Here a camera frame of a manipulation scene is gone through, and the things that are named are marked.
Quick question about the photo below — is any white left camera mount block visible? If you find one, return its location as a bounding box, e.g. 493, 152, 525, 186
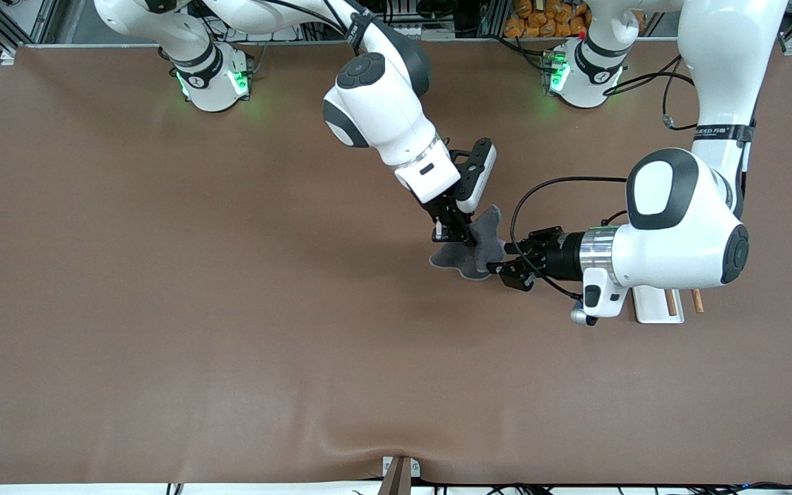
580, 267, 629, 320

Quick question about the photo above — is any pile of orange packets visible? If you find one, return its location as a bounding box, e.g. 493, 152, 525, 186
504, 0, 593, 39

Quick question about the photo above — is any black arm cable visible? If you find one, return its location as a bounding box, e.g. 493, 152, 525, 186
509, 54, 698, 301
258, 0, 373, 56

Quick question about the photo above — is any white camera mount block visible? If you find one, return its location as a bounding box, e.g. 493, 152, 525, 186
580, 267, 629, 320
395, 146, 463, 205

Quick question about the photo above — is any purple and grey towel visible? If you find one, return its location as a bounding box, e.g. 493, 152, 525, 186
429, 204, 507, 281

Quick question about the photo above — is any grey metal mount bracket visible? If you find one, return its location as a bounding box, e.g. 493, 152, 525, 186
377, 455, 421, 495

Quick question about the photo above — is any brown table mat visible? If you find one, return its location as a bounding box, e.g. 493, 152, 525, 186
0, 38, 792, 486

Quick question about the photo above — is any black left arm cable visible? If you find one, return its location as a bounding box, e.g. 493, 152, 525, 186
509, 54, 698, 301

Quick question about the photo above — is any white rack base plate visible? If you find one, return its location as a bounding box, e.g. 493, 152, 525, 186
632, 285, 685, 325

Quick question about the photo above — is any black electronics box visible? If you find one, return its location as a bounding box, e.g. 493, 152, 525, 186
368, 0, 459, 41

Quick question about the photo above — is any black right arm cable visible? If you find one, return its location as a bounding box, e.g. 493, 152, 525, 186
258, 0, 373, 56

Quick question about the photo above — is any white right camera mount block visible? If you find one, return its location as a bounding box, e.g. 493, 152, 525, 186
395, 146, 463, 205

